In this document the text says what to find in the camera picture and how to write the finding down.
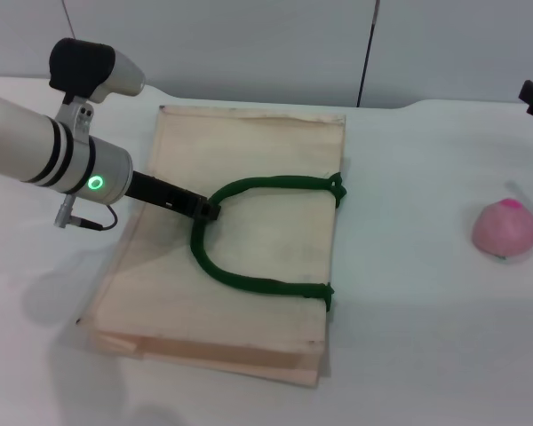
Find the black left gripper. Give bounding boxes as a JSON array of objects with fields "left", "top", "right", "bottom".
[{"left": 124, "top": 170, "right": 221, "bottom": 223}]

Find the dark background wall cable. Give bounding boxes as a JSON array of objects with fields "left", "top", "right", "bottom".
[{"left": 356, "top": 0, "right": 380, "bottom": 108}]

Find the pink peach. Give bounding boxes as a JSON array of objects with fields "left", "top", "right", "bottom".
[{"left": 472, "top": 198, "right": 533, "bottom": 266}]

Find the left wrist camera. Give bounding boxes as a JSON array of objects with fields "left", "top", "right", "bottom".
[{"left": 48, "top": 37, "right": 147, "bottom": 134}]

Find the cream handbag with green handles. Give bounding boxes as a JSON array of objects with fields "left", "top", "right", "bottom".
[{"left": 75, "top": 105, "right": 348, "bottom": 390}]

